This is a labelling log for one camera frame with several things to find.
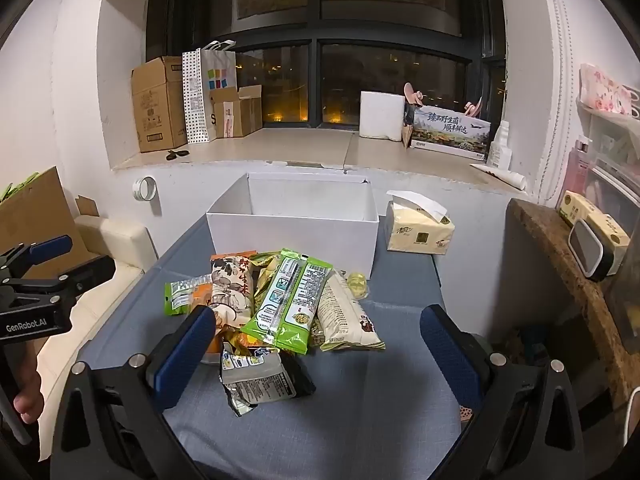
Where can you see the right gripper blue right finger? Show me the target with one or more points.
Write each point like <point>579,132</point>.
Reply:
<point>458,355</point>

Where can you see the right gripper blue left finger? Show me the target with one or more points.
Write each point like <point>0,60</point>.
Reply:
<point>175,359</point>

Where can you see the orange snack packet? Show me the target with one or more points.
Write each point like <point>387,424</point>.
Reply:
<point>239,342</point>

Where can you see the small green snack packet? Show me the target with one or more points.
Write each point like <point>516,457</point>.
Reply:
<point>179,295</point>

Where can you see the silver black snack packet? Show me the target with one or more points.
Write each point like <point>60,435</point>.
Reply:
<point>265,375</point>

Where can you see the cartoon print snack bag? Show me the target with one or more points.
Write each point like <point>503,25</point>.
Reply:
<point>232,294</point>

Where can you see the cream noodle snack bag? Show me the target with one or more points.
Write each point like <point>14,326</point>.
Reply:
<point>340,322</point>

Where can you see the large green snack bag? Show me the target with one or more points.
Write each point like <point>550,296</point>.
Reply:
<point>283,319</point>

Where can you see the yellow Kuromi popcorn bag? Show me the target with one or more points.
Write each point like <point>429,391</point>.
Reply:
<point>265,266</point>

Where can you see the person's left hand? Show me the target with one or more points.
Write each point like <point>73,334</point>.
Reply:
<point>29,400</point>

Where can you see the yellow jelly cup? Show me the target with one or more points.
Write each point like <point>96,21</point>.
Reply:
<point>358,285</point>

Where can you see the yellow tissue pack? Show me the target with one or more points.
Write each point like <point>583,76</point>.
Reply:
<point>417,224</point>

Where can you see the brown wooden side table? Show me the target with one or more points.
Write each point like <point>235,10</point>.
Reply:
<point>550,234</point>

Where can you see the white tape roll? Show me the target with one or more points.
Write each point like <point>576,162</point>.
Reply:
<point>144,189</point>

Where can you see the white framed mirror device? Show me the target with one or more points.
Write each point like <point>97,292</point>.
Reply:
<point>593,257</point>

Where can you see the rolled white paper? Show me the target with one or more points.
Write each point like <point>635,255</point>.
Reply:
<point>508,177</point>

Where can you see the white open storage box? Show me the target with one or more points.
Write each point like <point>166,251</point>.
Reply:
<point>331,217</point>

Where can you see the black scissors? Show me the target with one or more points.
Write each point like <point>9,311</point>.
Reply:
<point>172,154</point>

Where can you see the white spray bottle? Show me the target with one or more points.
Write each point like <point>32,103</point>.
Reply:
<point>499,155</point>

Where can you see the landscape printed long box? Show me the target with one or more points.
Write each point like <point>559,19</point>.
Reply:
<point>446,131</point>

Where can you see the clear plastic drawer organizer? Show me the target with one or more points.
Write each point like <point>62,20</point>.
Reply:
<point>603,164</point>

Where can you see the large brown cardboard box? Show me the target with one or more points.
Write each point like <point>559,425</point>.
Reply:
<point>156,88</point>

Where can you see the white foam box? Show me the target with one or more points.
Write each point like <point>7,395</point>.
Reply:
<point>381,115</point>

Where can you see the small open cardboard box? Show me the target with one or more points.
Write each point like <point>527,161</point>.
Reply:
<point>236,112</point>

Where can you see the white dotted paper bag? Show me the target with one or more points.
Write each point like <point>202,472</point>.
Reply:
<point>211,67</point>

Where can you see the pink floral pouch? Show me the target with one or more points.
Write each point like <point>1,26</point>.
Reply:
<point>598,91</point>

